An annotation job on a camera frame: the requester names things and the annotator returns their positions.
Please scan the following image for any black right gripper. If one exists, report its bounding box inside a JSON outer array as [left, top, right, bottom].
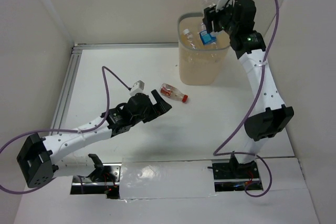
[[202, 0, 238, 36]]

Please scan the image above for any red cap juice bottle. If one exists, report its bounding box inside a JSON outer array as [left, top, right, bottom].
[[160, 83, 188, 103]]

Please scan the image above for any blue label water bottle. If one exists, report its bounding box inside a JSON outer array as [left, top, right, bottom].
[[199, 30, 217, 50]]

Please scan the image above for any clear bottle front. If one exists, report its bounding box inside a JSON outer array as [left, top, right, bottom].
[[181, 29, 201, 50]]

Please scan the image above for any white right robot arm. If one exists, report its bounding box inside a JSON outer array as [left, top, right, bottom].
[[213, 0, 294, 178]]

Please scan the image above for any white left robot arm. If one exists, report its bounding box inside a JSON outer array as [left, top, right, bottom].
[[16, 90, 172, 191]]

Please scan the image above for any beige plastic waste bin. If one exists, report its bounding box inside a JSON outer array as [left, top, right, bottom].
[[177, 12, 229, 86]]

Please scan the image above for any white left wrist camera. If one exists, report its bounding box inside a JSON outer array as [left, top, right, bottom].
[[130, 80, 145, 96]]

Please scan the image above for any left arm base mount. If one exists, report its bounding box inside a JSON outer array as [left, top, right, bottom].
[[70, 154, 121, 199]]

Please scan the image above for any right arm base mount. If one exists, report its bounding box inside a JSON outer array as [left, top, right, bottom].
[[207, 157, 263, 192]]

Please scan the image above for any aluminium frame rail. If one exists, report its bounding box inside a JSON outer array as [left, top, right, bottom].
[[51, 42, 178, 129]]

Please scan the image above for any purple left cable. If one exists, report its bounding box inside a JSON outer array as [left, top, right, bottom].
[[0, 66, 133, 193]]

